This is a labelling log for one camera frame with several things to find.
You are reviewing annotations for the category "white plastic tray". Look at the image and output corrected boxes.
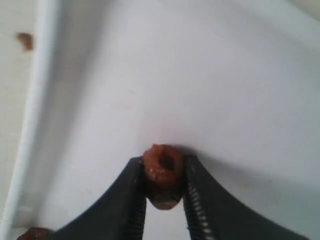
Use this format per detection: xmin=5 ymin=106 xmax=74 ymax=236
xmin=0 ymin=0 xmax=320 ymax=240

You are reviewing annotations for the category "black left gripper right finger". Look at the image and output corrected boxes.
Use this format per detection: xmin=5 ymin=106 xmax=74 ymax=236
xmin=183 ymin=154 xmax=306 ymax=240

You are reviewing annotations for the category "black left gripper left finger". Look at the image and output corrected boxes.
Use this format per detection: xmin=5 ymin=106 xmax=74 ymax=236
xmin=51 ymin=157 xmax=147 ymax=240

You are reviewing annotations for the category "red hawthorn ball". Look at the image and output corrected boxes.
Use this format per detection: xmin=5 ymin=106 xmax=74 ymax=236
xmin=16 ymin=227 xmax=54 ymax=240
xmin=142 ymin=143 xmax=184 ymax=211

